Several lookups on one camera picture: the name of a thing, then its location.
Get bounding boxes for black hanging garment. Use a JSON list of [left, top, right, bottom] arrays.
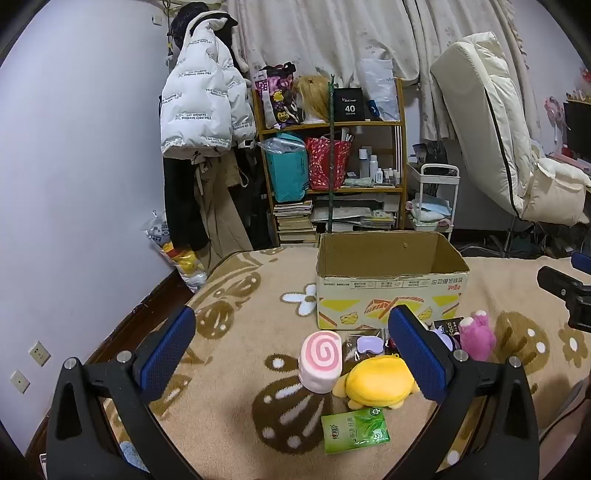
[[163, 152, 211, 252]]

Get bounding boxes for stack of books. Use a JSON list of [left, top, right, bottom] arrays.
[[273, 199, 319, 244]]

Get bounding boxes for yellow plush toy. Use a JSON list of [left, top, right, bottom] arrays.
[[332, 354, 421, 411]]

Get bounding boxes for pink swirl roll plush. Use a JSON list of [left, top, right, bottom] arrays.
[[298, 330, 345, 394]]

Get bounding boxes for white trolley cart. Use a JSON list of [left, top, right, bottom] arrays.
[[407, 164, 460, 232]]

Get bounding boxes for black monitor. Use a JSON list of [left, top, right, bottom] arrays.
[[563, 99, 591, 162]]

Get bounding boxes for white plastic bag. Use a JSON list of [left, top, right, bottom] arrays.
[[358, 58, 400, 121]]

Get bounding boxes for pink plush toy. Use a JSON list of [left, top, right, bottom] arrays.
[[458, 309, 497, 361]]

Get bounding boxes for purple and black bag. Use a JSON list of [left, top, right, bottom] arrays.
[[255, 62, 301, 130]]

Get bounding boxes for black box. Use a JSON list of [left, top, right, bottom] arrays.
[[333, 87, 368, 123]]

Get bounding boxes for group of cosmetic bottles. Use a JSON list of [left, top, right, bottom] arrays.
[[344, 129, 402, 188]]

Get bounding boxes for beige hanging trousers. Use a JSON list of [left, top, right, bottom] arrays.
[[194, 154, 254, 273]]

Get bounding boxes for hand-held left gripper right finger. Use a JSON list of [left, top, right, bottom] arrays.
[[388, 305, 542, 480]]

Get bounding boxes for wooden shelf unit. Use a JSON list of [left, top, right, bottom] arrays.
[[252, 78, 408, 245]]

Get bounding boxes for printed cardboard box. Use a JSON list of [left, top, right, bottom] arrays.
[[316, 232, 471, 330]]

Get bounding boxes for green pole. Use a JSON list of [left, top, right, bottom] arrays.
[[327, 74, 337, 234]]

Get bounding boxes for teal bag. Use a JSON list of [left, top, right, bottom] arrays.
[[265, 134, 309, 204]]

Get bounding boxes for pile of magazines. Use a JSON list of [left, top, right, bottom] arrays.
[[311, 194, 400, 232]]

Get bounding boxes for white floral curtain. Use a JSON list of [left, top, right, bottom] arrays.
[[226, 0, 532, 144]]

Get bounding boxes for small black packet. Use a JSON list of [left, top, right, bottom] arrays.
[[431, 316, 465, 337]]

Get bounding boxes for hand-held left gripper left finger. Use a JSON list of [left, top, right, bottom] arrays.
[[45, 305, 199, 480]]

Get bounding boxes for red patterned bag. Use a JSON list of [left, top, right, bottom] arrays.
[[305, 136, 352, 191]]

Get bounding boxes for white puffer jacket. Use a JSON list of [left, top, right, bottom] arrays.
[[159, 11, 257, 160]]

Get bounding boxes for blue fuzzy cloth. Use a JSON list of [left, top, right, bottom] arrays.
[[117, 440, 148, 474]]

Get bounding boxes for pink desk fan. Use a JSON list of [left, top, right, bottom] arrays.
[[544, 96, 565, 127]]

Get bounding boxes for plastic bag of toys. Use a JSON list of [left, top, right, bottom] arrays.
[[145, 212, 208, 291]]

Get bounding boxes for blonde wig head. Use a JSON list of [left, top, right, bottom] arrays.
[[293, 75, 331, 124]]

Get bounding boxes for cream recliner chair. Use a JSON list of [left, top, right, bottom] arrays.
[[430, 32, 591, 227]]

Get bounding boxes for light blue folded cloth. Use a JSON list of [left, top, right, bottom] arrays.
[[413, 191, 452, 227]]

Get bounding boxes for white-haired plush doll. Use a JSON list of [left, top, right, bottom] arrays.
[[429, 323, 462, 354]]

